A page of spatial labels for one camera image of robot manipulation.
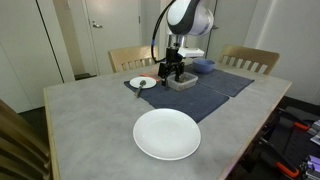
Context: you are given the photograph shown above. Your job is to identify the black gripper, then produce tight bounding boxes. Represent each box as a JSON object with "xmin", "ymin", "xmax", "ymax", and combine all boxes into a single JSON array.
[{"xmin": 157, "ymin": 46, "xmax": 185, "ymax": 87}]

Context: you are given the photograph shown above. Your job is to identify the orange translucent lunchbox lid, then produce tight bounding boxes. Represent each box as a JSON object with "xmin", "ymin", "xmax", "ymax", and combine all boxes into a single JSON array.
[{"xmin": 139, "ymin": 71, "xmax": 163, "ymax": 83}]

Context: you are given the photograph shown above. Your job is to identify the blue bowl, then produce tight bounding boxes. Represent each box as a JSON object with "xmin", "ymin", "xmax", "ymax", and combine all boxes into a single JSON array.
[{"xmin": 192, "ymin": 58, "xmax": 216, "ymax": 75}]

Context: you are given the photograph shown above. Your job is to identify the small white plate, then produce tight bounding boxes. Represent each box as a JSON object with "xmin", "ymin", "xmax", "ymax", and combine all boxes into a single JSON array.
[{"xmin": 129, "ymin": 76, "xmax": 157, "ymax": 90}]

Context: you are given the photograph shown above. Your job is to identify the dark blue placemat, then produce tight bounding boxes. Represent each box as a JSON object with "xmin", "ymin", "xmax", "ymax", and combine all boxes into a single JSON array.
[
  {"xmin": 184, "ymin": 63, "xmax": 255, "ymax": 98},
  {"xmin": 123, "ymin": 68, "xmax": 230, "ymax": 124}
]

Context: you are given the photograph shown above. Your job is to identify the metal spoon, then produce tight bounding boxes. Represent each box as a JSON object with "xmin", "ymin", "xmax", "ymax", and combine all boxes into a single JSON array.
[{"xmin": 134, "ymin": 79, "xmax": 147, "ymax": 98}]

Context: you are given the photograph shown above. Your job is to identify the light wooden chair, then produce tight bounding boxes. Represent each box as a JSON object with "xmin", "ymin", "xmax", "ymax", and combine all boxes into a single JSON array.
[
  {"xmin": 218, "ymin": 44, "xmax": 281, "ymax": 76},
  {"xmin": 0, "ymin": 98, "xmax": 53, "ymax": 180},
  {"xmin": 108, "ymin": 44, "xmax": 160, "ymax": 74}
]

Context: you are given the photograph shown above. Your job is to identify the large white plate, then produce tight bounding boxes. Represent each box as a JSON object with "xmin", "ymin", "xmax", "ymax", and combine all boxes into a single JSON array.
[{"xmin": 132, "ymin": 107, "xmax": 202, "ymax": 162}]

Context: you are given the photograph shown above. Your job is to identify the white closet door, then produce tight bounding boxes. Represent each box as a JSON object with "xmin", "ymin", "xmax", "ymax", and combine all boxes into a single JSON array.
[{"xmin": 0, "ymin": 0, "xmax": 76, "ymax": 113}]

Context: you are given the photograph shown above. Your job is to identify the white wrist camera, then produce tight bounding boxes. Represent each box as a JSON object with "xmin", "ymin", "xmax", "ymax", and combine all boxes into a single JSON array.
[{"xmin": 178, "ymin": 47, "xmax": 205, "ymax": 59}]

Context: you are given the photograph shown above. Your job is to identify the black cable blue plug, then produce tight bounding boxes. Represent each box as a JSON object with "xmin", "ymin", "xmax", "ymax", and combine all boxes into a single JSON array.
[{"xmin": 150, "ymin": 0, "xmax": 176, "ymax": 64}]

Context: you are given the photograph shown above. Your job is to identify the black clamp orange handle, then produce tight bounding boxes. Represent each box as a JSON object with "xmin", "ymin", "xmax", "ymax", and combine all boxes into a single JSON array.
[
  {"xmin": 259, "ymin": 138, "xmax": 301, "ymax": 179},
  {"xmin": 279, "ymin": 108, "xmax": 311, "ymax": 132}
]

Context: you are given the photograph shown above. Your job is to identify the aluminium frame rail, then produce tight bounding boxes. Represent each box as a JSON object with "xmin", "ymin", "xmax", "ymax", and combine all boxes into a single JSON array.
[{"xmin": 301, "ymin": 119, "xmax": 320, "ymax": 180}]

